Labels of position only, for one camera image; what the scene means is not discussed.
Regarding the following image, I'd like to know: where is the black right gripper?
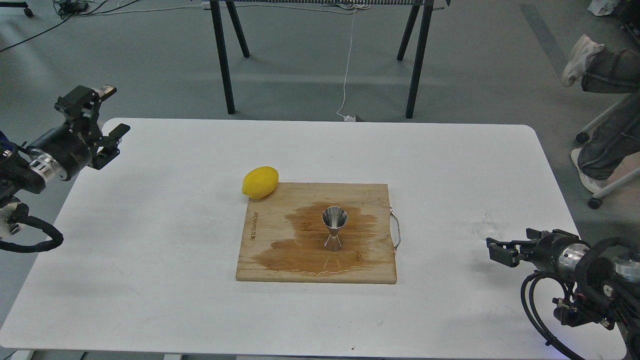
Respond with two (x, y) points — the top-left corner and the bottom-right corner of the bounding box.
(486, 228), (591, 275)

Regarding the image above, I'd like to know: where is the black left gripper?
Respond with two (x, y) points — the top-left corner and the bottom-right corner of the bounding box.
(27, 85), (131, 182)

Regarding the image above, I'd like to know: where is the steel double jigger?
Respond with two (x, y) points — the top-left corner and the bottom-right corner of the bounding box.
(322, 205), (348, 252)

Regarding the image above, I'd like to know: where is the clear glass cup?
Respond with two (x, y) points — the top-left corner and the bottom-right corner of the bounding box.
(474, 209), (510, 240)

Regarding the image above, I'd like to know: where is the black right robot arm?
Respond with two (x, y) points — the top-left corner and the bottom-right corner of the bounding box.
(486, 228), (640, 360)

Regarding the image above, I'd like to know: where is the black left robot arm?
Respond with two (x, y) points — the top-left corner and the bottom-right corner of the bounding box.
(0, 85), (130, 254)

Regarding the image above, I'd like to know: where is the person in brown shirt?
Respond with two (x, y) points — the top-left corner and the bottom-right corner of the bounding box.
(561, 34), (640, 195)

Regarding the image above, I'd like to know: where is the yellow lemon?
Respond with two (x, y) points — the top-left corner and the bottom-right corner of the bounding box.
(241, 166), (279, 199)

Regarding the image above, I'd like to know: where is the wooden cutting board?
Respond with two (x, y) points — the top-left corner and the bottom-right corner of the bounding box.
(235, 182), (397, 285)

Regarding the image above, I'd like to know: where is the black legged background table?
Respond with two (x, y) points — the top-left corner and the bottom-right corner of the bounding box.
(207, 0), (439, 120)

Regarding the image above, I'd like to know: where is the white hanging cable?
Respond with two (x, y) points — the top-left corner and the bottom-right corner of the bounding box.
(336, 7), (357, 122)

